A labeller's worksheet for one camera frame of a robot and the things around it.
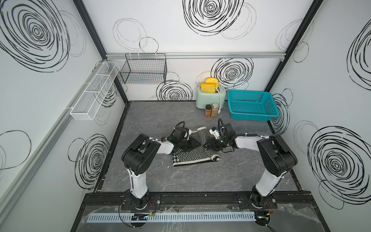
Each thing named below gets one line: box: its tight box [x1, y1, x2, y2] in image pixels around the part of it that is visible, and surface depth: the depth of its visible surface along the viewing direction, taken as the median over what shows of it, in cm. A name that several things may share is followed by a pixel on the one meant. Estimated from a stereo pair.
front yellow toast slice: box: [200, 82, 216, 93], surface depth 105 cm
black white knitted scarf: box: [171, 126, 221, 167], surface depth 88 cm
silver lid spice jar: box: [211, 102, 219, 118], surface depth 107 cm
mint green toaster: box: [195, 85, 227, 110], surface depth 107 cm
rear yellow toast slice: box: [204, 77, 219, 88], surface depth 110 cm
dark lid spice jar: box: [205, 104, 212, 118], surface depth 107 cm
